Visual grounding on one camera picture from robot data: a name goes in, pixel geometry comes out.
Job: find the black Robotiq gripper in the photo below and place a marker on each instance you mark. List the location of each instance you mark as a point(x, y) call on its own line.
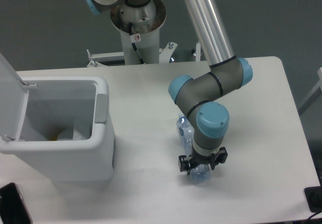
point(187, 163)

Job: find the clear plastic water bottle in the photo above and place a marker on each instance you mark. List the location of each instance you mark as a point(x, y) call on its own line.
point(186, 133)

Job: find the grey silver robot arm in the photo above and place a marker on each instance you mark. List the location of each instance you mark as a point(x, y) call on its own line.
point(196, 98)

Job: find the trash inside the can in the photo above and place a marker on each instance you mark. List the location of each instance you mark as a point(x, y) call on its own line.
point(72, 134)

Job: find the white open trash can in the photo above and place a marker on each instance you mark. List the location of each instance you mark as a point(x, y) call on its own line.
point(33, 109)

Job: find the black device at table corner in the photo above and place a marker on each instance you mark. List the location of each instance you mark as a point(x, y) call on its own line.
point(313, 197)

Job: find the black smartphone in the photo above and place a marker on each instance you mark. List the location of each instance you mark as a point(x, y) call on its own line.
point(13, 208)

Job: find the white post at right edge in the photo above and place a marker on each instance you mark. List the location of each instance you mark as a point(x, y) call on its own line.
point(311, 96)

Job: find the white metal frame bracket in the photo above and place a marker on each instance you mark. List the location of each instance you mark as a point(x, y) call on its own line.
point(169, 54)

